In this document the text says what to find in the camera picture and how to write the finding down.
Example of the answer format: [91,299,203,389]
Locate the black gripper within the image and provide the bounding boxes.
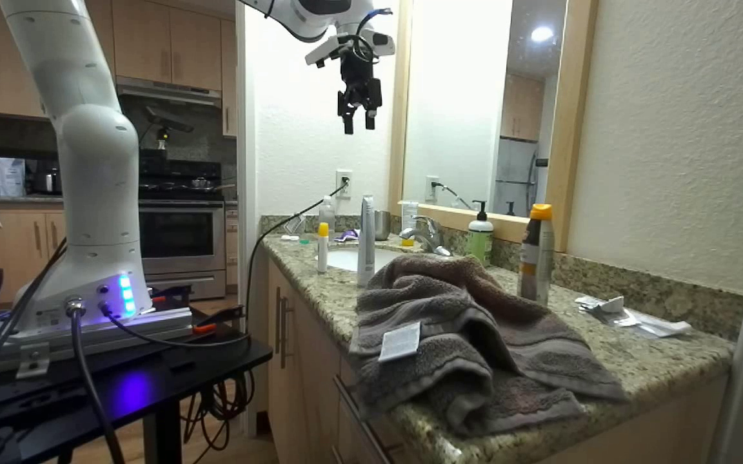
[338,50,385,136]

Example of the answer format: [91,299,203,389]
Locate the grey towel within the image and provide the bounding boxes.
[348,254,629,438]

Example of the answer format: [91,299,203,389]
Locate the wood framed mirror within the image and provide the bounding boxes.
[388,0,602,254]

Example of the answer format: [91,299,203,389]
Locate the white CeraVe tube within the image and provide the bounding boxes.
[355,193,378,289]

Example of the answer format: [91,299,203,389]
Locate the small white bottle yellow cap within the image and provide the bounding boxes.
[314,220,333,277]

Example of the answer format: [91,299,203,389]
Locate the chrome faucet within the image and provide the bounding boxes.
[404,218,455,259]

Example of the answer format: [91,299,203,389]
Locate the white oval sink basin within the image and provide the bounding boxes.
[326,246,408,277]

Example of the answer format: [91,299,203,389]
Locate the green soap pump bottle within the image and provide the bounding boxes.
[465,198,496,268]

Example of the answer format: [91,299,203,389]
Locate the range hood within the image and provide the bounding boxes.
[114,78,224,111]

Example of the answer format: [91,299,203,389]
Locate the stainless steel oven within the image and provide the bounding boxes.
[137,149,229,299]

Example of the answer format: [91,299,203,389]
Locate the spray can with orange cap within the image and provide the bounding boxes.
[517,201,556,307]

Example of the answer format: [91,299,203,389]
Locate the wooden vanity cabinet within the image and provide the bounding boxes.
[252,254,733,464]

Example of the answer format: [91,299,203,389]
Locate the dark kettle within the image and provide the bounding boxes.
[28,160,65,198]

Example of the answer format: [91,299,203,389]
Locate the crumpled white wrapper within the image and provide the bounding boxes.
[573,294,695,340]

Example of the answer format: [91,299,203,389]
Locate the black robot table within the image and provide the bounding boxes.
[0,332,277,464]

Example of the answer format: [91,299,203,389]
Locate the wooden kitchen base cabinets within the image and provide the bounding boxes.
[0,201,69,304]

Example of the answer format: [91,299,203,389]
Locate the white wall outlet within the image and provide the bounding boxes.
[333,169,355,201]

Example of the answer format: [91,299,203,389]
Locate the black power cable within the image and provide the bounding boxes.
[243,178,350,345]

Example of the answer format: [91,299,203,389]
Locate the wooden kitchen wall cabinets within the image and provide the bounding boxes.
[0,0,243,140]

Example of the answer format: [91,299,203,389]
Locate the metal cabinet door handle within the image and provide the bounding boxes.
[279,292,296,371]

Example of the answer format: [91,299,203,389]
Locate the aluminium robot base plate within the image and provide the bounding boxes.
[0,303,198,374]

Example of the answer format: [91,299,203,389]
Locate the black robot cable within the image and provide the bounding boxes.
[65,296,126,464]

